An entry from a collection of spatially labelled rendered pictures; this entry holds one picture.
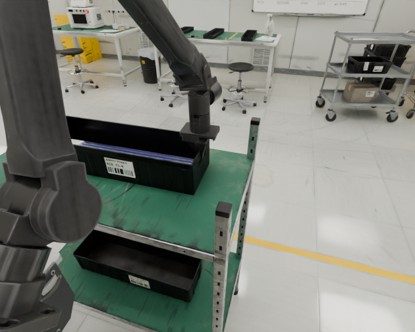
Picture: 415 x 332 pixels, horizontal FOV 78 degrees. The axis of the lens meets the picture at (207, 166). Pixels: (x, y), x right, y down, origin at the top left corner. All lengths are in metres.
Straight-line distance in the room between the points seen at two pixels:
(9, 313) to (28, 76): 0.24
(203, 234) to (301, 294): 1.15
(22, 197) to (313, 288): 1.63
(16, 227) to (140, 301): 0.98
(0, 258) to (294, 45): 5.19
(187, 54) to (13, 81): 0.36
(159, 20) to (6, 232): 0.40
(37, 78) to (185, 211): 0.50
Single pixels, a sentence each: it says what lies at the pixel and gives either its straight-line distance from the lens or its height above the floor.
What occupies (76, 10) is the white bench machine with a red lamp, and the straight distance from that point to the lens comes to 5.13.
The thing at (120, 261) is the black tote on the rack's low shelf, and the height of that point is 0.36.
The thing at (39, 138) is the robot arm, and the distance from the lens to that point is 0.34.
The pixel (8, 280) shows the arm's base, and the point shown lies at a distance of 0.36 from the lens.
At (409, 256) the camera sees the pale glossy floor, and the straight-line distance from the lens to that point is 2.22.
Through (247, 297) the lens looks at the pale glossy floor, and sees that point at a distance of 1.66.
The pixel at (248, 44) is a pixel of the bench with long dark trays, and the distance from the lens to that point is 3.76.
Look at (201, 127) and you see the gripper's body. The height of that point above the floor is 1.15.
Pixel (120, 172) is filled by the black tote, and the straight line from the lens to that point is 0.84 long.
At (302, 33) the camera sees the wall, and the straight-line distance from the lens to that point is 5.28.
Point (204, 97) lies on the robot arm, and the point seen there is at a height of 1.23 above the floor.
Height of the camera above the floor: 1.47
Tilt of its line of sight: 36 degrees down
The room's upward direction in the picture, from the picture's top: straight up
